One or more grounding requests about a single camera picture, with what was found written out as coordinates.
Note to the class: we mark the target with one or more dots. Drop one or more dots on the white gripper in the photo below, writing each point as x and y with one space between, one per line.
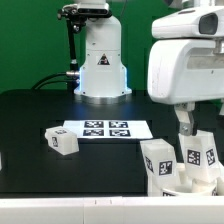
185 70

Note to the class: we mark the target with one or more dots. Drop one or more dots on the white round stool seat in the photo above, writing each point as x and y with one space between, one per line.
187 187

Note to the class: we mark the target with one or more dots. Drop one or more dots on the white marker sheet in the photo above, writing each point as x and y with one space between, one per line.
118 129

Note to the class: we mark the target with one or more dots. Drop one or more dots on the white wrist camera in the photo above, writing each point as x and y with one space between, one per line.
197 22

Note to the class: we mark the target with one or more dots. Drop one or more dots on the white front wall rail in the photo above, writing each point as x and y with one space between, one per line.
115 210

